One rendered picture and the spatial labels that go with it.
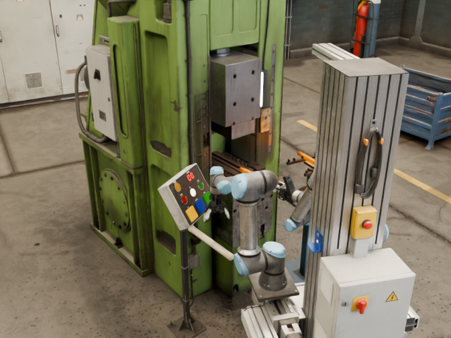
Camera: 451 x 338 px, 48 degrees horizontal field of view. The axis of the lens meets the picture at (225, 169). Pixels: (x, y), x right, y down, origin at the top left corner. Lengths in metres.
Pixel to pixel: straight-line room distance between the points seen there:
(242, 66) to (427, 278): 2.29
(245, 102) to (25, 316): 2.19
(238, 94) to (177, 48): 0.49
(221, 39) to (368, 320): 1.87
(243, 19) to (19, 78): 5.44
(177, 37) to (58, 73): 5.47
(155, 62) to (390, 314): 2.10
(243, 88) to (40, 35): 5.37
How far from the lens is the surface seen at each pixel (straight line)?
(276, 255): 2.62
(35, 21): 8.22
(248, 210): 2.47
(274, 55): 3.61
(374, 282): 2.21
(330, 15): 11.31
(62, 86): 8.48
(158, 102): 3.49
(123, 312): 3.91
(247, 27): 3.41
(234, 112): 3.28
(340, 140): 2.06
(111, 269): 4.33
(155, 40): 3.39
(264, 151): 3.78
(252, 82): 3.32
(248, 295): 3.98
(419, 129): 6.90
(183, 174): 3.04
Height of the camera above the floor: 2.54
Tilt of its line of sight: 26 degrees down
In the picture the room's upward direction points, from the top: straight up
